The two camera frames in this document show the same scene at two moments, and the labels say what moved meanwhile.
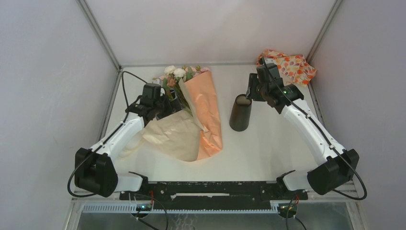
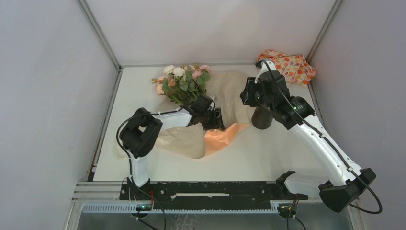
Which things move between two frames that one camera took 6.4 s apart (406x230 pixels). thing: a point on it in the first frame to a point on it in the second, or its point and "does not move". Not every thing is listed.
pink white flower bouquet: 170,80 does not move
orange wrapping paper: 188,137 to 218,140
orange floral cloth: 293,68 does not move
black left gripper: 173,106 to 217,122
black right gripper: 251,93 does not move
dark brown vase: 240,114 to 262,118
